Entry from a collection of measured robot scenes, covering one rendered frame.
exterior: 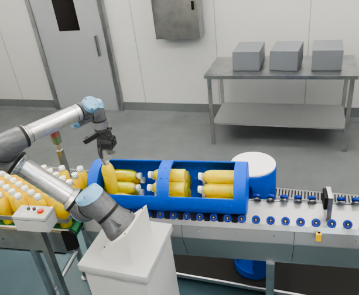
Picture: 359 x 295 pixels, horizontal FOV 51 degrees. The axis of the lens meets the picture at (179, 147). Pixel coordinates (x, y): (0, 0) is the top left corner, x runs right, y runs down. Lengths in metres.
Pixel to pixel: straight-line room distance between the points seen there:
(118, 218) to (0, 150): 0.54
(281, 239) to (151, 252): 0.76
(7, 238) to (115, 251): 1.09
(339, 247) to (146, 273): 1.04
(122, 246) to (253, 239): 0.80
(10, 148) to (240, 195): 1.08
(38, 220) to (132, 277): 0.73
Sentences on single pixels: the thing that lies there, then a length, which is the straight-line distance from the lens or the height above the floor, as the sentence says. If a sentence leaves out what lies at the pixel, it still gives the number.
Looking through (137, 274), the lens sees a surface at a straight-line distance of 1.59.
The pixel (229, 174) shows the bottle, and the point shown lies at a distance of 1.98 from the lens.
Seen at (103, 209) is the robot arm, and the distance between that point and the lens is 1.59.
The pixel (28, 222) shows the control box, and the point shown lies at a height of 1.06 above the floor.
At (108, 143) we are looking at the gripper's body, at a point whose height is 1.42.
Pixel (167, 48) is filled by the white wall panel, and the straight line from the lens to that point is 5.32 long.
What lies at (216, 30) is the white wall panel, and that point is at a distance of 5.07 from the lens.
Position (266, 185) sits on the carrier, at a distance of 2.30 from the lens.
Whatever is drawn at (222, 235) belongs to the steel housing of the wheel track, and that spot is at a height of 0.87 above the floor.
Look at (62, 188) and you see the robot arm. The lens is 1.71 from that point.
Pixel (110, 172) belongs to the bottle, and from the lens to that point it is 2.07.
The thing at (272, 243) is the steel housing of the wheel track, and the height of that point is 0.83.
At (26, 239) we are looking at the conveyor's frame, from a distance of 2.49.
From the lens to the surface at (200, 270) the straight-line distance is 2.90.
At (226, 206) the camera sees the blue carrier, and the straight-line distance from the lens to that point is 1.95.
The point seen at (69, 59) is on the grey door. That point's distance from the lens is 6.05.
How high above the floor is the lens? 2.31
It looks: 30 degrees down
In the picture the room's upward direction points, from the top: 7 degrees counter-clockwise
